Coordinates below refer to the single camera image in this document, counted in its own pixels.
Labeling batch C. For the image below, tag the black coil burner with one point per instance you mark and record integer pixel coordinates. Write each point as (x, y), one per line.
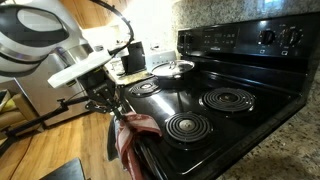
(188, 126)
(228, 99)
(144, 88)

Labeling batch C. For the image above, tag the black stove control knob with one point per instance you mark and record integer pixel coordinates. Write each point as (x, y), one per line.
(295, 37)
(188, 39)
(180, 39)
(266, 37)

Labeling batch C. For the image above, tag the dark grey hanging towel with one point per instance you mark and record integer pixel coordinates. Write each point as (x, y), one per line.
(111, 140)

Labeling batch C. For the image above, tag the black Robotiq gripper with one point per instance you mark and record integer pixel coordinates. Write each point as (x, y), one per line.
(100, 86)

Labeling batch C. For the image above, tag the red white patterned towel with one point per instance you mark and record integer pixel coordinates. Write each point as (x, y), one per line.
(133, 133)

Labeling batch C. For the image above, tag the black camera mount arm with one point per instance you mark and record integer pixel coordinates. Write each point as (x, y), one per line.
(40, 117)

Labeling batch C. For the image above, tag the yellow cushion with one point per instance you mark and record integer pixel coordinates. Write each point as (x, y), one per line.
(9, 106)

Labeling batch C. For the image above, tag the tan sofa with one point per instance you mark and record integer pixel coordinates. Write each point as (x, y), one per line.
(25, 108)

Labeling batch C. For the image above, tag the brown wood wall cabinets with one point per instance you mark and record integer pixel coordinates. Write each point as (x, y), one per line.
(83, 13)

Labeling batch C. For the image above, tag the white toaster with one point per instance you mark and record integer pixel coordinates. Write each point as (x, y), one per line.
(159, 60)

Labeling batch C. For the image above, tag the stainless steel refrigerator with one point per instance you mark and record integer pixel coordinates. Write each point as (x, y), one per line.
(43, 96)

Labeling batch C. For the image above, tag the small white countertop appliance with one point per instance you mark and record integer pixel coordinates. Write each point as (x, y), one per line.
(117, 66)

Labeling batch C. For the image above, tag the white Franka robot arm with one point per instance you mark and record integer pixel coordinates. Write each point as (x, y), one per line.
(40, 20)

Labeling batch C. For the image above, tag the black electric stove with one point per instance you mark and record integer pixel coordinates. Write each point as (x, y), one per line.
(166, 100)

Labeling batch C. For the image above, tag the black coffee maker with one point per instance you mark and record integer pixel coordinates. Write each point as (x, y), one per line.
(135, 61)

